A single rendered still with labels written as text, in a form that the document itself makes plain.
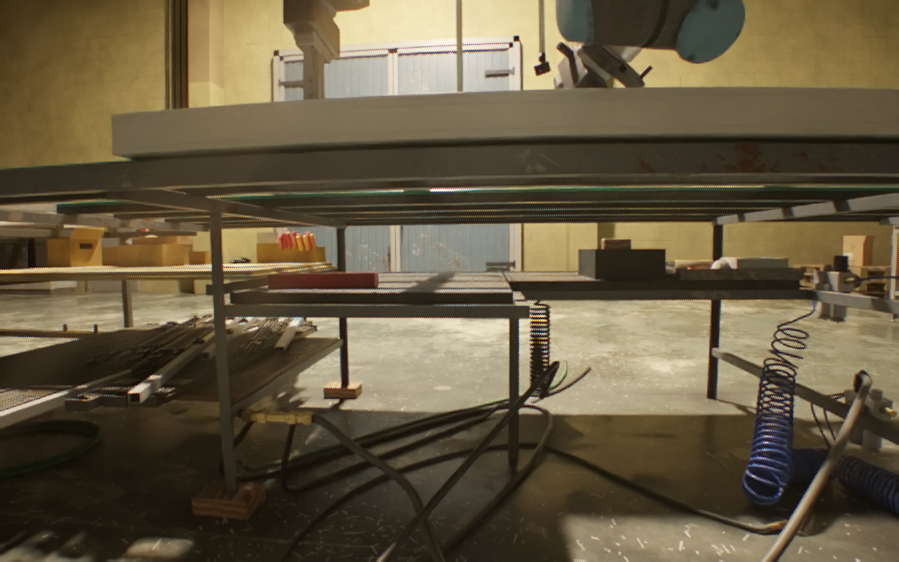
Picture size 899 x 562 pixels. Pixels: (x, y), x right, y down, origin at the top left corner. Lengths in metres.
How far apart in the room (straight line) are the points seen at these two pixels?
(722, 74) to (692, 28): 7.88
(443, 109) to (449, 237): 6.51
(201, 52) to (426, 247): 4.85
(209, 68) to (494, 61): 4.60
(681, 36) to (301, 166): 0.58
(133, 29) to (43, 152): 2.87
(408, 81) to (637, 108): 7.10
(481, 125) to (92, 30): 10.38
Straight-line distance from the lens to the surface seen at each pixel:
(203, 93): 8.64
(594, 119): 0.74
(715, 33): 0.71
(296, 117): 0.79
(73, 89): 10.86
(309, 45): 0.81
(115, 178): 0.97
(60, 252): 2.50
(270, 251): 2.18
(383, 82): 7.85
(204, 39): 8.93
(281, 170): 0.80
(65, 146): 10.77
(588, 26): 0.65
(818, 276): 1.80
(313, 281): 1.28
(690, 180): 1.06
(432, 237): 7.25
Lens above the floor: 0.69
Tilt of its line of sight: 4 degrees down
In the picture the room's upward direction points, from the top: 1 degrees counter-clockwise
